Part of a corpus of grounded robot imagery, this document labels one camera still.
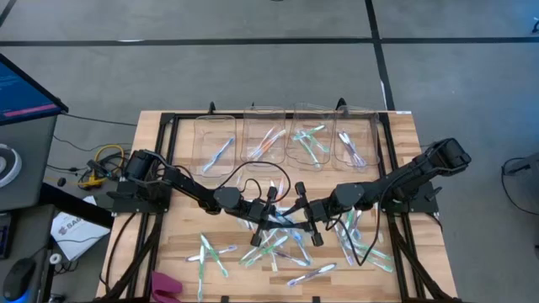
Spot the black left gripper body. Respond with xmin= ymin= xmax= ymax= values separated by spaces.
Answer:
xmin=242 ymin=184 xmax=280 ymax=247

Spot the black computer mouse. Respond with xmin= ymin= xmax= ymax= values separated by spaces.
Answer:
xmin=2 ymin=257 xmax=38 ymax=302

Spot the computer monitor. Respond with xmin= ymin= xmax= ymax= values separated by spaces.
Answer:
xmin=0 ymin=53 xmax=70 ymax=126

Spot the white printed booklet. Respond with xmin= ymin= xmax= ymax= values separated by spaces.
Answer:
xmin=50 ymin=211 xmax=111 ymax=262

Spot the black desk beam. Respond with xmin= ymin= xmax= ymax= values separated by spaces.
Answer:
xmin=37 ymin=183 xmax=115 ymax=231

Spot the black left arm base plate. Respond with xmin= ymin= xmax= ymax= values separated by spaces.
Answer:
xmin=106 ymin=180 xmax=173 ymax=214

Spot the black power cable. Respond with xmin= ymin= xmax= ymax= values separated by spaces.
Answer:
xmin=104 ymin=212 xmax=140 ymax=294

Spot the black floor cable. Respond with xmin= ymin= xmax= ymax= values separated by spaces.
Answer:
xmin=499 ymin=157 xmax=539 ymax=215

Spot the clear plastic bin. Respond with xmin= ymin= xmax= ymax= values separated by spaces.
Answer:
xmin=332 ymin=104 xmax=382 ymax=173
xmin=285 ymin=103 xmax=337 ymax=172
xmin=239 ymin=105 xmax=287 ymax=173
xmin=192 ymin=114 xmax=237 ymax=177

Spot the black monitor cable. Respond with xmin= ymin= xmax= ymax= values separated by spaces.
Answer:
xmin=61 ymin=111 xmax=139 ymax=127

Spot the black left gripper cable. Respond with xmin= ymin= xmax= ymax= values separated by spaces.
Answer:
xmin=216 ymin=160 xmax=292 ymax=204

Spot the magenta cloth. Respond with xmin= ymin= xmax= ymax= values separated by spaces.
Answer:
xmin=150 ymin=270 xmax=184 ymax=303

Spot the white round device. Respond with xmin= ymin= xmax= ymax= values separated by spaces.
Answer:
xmin=0 ymin=143 xmax=24 ymax=189

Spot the yellow clamp tool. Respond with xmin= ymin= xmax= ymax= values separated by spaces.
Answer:
xmin=77 ymin=176 xmax=103 ymax=189

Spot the yellow cable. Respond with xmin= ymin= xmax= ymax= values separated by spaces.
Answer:
xmin=93 ymin=144 xmax=126 ymax=186

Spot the black keyboard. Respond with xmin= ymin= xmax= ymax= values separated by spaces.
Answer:
xmin=0 ymin=212 xmax=14 ymax=260

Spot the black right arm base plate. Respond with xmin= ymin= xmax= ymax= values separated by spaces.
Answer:
xmin=381 ymin=180 xmax=443 ymax=214

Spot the grey stand foot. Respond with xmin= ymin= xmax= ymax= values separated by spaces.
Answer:
xmin=503 ymin=151 xmax=539 ymax=176

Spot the blue toothbrush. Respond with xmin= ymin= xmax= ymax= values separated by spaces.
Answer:
xmin=201 ymin=136 xmax=236 ymax=173
xmin=352 ymin=210 xmax=363 ymax=241
xmin=273 ymin=209 xmax=298 ymax=224
xmin=290 ymin=230 xmax=313 ymax=266

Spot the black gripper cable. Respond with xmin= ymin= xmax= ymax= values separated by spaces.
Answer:
xmin=326 ymin=195 xmax=383 ymax=267
xmin=216 ymin=160 xmax=292 ymax=204

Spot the grey desk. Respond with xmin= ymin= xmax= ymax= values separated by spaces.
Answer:
xmin=0 ymin=115 xmax=59 ymax=212

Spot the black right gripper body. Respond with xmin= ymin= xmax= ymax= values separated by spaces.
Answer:
xmin=296 ymin=181 xmax=338 ymax=247

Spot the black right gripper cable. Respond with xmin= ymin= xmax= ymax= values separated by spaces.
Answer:
xmin=326 ymin=195 xmax=383 ymax=267

